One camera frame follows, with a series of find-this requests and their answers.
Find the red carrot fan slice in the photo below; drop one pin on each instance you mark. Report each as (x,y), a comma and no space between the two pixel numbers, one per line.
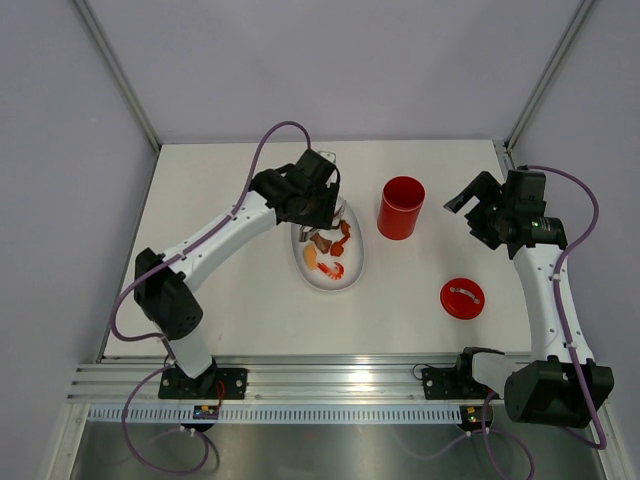
(337,248)

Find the aluminium frame post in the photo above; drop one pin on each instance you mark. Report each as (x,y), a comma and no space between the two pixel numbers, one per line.
(550,71)
(98,37)

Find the red shrimp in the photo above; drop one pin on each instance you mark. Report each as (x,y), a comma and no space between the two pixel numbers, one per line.
(334,272)

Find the red cylindrical container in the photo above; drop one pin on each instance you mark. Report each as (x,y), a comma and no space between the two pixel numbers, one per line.
(401,202)

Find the white slotted cable duct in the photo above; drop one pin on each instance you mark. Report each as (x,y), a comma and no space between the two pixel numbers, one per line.
(290,414)

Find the right aluminium frame post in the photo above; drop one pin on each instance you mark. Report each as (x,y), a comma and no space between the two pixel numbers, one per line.
(550,71)

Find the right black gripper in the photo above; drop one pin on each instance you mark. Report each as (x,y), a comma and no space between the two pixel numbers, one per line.
(484,187)

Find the white oval plate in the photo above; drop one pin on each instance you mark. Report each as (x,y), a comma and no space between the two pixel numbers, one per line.
(353,258)

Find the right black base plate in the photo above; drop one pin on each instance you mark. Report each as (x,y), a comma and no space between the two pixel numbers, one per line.
(462,384)

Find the pale orange salmon piece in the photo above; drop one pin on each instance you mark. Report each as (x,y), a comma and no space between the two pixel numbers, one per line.
(310,257)

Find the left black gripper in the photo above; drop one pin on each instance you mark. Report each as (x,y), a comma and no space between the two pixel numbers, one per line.
(322,219)

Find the red round lid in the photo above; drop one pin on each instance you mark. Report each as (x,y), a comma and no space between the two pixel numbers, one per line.
(462,298)

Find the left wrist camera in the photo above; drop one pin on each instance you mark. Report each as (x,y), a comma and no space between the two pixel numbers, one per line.
(330,156)

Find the aluminium mounting rail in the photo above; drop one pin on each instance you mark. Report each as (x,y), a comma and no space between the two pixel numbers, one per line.
(297,379)

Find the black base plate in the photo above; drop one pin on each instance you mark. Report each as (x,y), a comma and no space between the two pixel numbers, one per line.
(225,383)
(462,384)

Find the brown fried shrimp piece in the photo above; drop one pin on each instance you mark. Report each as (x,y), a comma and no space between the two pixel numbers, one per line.
(345,228)

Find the brown meat slice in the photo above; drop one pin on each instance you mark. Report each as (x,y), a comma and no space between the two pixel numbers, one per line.
(321,243)

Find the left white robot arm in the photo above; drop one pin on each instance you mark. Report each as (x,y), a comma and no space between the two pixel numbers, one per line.
(167,282)

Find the left aluminium frame post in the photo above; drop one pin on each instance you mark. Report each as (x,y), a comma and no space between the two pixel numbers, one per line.
(98,37)

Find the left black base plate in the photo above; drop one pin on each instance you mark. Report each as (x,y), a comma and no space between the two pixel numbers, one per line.
(225,383)

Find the metal tongs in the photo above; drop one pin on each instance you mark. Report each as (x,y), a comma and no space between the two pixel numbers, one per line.
(305,233)

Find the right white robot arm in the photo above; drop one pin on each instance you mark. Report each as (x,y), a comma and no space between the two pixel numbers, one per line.
(562,385)

